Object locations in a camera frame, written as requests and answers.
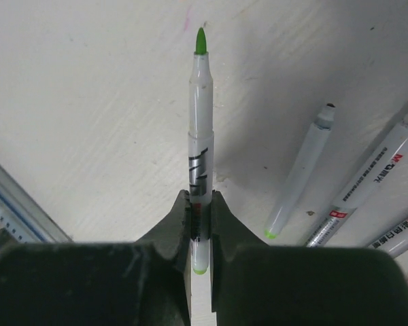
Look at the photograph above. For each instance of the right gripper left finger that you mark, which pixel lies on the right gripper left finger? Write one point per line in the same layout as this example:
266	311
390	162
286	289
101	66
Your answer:
146	282

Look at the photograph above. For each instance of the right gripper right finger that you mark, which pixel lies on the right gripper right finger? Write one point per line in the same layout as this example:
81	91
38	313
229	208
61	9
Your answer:
254	283

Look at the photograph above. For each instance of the dark green capped marker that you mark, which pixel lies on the dark green capped marker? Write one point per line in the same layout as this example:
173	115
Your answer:
200	153

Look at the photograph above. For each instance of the brown capped marker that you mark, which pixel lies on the brown capped marker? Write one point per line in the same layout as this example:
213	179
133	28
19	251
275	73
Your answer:
365	182

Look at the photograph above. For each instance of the yellow capped marker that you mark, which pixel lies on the yellow capped marker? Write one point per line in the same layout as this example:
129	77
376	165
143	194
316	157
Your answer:
393	241

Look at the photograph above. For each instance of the aluminium front rail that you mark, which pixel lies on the aluminium front rail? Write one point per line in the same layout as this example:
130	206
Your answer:
22	217

